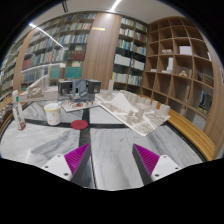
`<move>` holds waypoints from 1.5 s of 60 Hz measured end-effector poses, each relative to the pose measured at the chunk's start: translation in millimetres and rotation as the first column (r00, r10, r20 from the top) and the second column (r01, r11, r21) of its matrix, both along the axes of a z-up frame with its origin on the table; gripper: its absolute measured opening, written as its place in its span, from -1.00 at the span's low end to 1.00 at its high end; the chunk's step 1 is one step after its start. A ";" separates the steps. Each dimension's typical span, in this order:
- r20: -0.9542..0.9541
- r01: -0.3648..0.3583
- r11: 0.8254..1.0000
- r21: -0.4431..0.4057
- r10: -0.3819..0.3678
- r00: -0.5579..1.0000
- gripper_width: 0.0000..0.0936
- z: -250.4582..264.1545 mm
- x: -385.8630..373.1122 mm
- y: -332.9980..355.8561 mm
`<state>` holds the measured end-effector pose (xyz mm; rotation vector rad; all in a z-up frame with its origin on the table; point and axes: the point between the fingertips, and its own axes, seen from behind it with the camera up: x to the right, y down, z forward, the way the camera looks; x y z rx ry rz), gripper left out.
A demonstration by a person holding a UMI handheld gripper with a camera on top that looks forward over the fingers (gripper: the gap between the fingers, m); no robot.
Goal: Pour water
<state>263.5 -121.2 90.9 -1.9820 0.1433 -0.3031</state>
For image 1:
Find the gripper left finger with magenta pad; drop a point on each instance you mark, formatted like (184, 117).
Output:
(72, 166)

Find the left curved bookshelf with books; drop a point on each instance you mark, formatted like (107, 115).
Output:
(57, 48)

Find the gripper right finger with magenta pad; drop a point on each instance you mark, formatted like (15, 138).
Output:
(151, 166)

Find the beige stepped architectural model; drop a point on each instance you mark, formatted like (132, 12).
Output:
(40, 90)

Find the white cup with dots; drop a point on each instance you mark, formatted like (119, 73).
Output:
(53, 114)

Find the large white city model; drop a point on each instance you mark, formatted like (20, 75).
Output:
(140, 114)

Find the wooden cubby shelf unit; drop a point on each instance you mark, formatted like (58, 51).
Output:
(178, 70)

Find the middle bookshelf with books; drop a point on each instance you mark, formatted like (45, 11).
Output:
(130, 55)

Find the red round coaster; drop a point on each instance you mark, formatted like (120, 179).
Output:
(79, 124)

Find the curved wooden bench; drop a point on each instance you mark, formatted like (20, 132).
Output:
(194, 134)

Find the dark grey building model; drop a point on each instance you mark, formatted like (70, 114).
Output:
(79, 90)

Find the small white site model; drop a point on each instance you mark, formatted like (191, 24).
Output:
(70, 106)

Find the clear plastic water bottle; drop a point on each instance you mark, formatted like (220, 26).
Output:
(17, 112)

